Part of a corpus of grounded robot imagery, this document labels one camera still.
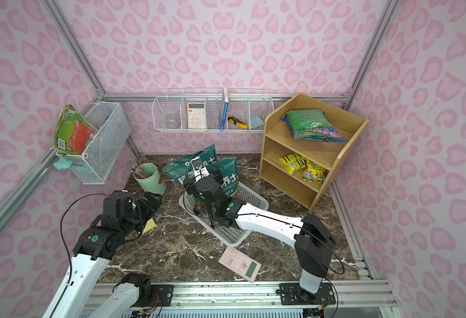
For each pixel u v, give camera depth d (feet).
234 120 3.21
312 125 2.46
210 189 1.76
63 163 2.04
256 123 3.29
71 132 2.36
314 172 2.75
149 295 2.31
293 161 2.94
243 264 2.62
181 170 2.62
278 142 2.70
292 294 2.39
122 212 1.73
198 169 1.96
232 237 2.88
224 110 2.81
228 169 2.50
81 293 1.36
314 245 1.41
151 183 3.12
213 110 3.22
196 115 3.11
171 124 3.15
